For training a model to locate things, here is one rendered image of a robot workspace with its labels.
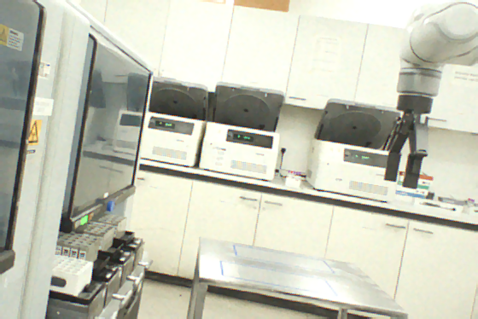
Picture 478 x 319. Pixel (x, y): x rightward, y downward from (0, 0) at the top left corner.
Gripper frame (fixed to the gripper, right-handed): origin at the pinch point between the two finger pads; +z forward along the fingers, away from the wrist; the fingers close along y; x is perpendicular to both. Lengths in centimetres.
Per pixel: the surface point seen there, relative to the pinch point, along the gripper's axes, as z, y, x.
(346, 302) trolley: 37.9, 18.7, 1.5
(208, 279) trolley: 38, 15, 41
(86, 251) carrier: 33, 0, 74
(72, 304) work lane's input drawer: 40, -16, 70
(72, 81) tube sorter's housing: -10, -23, 75
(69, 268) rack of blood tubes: 34, -11, 74
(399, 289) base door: 87, 219, -88
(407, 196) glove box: 25, 259, -96
